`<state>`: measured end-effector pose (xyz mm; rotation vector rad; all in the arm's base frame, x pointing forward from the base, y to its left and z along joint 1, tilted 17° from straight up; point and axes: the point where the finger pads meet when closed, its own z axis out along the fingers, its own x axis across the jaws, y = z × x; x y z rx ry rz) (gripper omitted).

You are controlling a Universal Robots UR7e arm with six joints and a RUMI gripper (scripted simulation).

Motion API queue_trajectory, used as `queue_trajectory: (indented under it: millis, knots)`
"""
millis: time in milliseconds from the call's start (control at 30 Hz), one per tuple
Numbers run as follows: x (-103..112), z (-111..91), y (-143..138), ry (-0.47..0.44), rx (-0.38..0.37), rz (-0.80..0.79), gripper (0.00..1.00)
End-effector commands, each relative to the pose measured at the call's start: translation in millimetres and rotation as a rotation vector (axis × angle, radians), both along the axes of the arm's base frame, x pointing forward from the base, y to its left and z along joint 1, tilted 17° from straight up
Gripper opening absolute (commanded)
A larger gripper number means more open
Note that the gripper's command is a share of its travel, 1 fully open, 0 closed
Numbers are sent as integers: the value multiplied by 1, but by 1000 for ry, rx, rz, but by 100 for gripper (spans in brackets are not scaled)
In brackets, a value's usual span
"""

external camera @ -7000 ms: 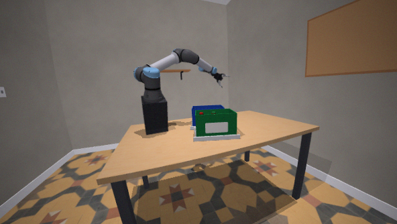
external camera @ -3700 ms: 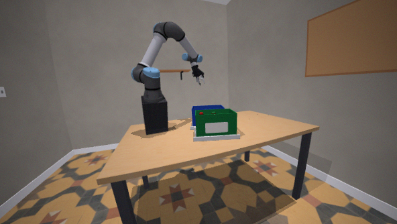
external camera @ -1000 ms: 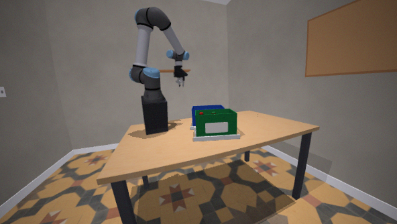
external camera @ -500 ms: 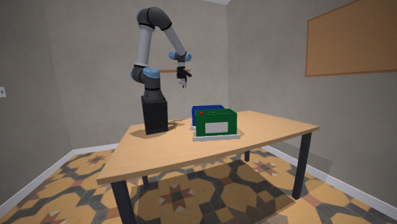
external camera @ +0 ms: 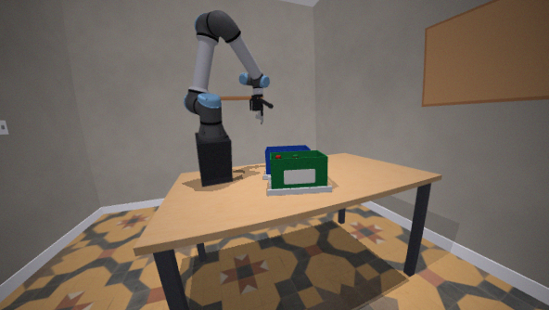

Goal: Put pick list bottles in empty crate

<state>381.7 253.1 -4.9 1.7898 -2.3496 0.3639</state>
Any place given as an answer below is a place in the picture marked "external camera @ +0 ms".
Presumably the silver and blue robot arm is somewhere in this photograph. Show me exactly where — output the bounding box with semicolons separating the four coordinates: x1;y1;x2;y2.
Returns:
184;10;270;142

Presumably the green crate with dividers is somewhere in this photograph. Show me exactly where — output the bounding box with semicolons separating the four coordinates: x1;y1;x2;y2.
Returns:
270;150;328;189

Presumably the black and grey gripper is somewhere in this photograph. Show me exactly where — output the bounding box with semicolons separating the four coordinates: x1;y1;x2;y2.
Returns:
251;94;263;124

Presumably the blue crate with dividers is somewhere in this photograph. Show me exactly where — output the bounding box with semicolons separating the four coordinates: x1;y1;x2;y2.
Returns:
265;145;311;174

